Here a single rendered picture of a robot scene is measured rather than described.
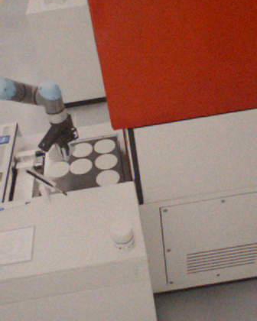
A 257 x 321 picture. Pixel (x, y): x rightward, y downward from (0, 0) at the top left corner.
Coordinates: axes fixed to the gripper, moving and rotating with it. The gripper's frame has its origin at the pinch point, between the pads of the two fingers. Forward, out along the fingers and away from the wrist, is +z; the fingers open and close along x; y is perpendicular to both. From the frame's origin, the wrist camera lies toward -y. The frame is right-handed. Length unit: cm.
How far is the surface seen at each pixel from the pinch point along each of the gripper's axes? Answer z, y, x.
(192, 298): 99, 26, -46
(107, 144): 9.1, 24.7, 1.1
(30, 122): 99, 72, 173
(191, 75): -41, 27, -45
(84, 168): 9.2, 6.7, -2.5
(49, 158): 9.3, 1.3, 16.3
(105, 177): 9.2, 8.5, -14.3
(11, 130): 3.3, -0.4, 42.6
